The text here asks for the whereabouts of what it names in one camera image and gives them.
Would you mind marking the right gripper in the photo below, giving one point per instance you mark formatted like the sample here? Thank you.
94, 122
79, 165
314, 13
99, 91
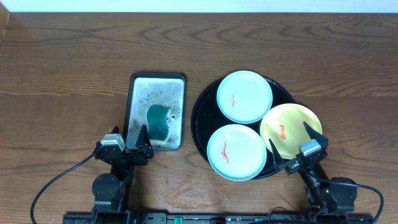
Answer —
315, 135

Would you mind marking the green yellow sponge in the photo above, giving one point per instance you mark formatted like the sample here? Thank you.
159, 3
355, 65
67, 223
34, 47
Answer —
157, 117

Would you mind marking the rectangular metal soap tray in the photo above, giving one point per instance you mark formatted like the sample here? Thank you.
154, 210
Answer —
155, 88

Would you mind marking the light blue plate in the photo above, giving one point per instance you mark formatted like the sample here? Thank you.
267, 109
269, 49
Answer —
244, 97
236, 152

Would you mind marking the yellow plate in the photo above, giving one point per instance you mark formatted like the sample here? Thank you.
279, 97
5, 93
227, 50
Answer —
283, 127

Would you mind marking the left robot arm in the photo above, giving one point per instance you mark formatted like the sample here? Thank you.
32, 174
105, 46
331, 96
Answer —
111, 190

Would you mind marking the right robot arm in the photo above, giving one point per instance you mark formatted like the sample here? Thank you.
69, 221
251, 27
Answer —
331, 196

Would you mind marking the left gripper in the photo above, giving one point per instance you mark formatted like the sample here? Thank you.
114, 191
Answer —
145, 152

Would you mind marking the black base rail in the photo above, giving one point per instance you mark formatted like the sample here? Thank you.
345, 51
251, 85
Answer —
162, 218

